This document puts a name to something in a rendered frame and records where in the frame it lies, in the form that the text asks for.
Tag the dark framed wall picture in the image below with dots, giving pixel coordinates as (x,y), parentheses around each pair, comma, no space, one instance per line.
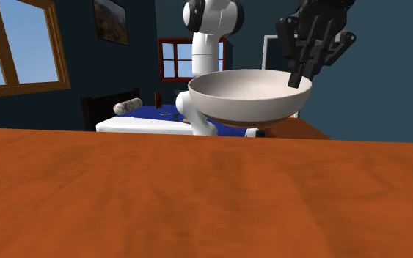
(111,21)

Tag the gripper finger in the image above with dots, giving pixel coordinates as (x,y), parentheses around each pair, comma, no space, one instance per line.
(299,50)
(340,46)

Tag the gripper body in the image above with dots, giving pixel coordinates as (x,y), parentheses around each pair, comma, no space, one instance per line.
(326,10)

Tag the brown framed window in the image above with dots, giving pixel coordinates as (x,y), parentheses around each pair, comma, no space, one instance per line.
(23,84)

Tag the red framed window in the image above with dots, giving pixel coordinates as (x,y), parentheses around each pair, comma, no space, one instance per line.
(174,59)

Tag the white bowl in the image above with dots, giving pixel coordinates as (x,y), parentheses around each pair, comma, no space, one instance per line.
(245,100)

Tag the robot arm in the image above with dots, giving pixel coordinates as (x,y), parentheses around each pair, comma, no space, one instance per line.
(204,53)

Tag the bed with blue cover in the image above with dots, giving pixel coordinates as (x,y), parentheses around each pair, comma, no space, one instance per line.
(138,125)

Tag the white framed panel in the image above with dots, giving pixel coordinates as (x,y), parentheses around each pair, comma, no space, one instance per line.
(264,53)

